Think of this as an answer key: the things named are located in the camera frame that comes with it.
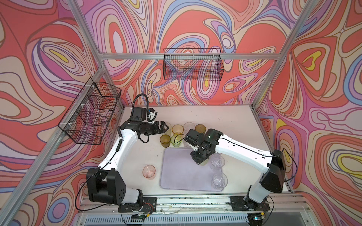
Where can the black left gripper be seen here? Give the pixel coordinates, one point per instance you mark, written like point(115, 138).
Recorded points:
point(161, 130)

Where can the lavender tray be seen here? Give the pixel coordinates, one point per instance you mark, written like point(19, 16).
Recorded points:
point(180, 172)

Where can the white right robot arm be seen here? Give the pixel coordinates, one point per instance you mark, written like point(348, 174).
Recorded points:
point(271, 165)

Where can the brown olive textured cup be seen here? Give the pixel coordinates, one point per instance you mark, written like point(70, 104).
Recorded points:
point(200, 128)

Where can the black wire basket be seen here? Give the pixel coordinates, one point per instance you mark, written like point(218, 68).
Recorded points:
point(93, 109)
point(193, 64)

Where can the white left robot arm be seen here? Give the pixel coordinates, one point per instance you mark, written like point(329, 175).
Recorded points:
point(105, 183)

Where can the black wire basket back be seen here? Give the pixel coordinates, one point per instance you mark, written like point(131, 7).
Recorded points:
point(193, 64)

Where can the pale yellow textured cup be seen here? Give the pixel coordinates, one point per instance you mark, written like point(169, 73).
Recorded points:
point(169, 131)

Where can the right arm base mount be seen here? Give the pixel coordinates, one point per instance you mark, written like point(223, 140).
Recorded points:
point(241, 203)

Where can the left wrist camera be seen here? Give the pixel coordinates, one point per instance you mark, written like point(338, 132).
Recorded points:
point(143, 114)

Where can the pink cup near tray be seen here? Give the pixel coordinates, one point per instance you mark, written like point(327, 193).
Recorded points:
point(149, 172)

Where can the clear cup back row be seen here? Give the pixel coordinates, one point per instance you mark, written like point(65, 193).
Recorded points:
point(188, 126)

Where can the pale green textured cup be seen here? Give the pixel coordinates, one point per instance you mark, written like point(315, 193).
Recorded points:
point(204, 162)

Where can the black wire basket left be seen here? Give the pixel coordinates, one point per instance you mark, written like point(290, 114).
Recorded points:
point(93, 109)

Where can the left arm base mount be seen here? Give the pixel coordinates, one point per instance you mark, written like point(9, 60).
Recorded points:
point(144, 205)

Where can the large clear cup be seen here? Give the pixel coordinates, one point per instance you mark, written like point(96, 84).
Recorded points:
point(219, 181)

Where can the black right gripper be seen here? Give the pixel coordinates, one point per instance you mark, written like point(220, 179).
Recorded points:
point(198, 160)

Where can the amber yellow cup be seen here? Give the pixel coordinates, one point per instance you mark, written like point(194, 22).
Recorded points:
point(178, 131)

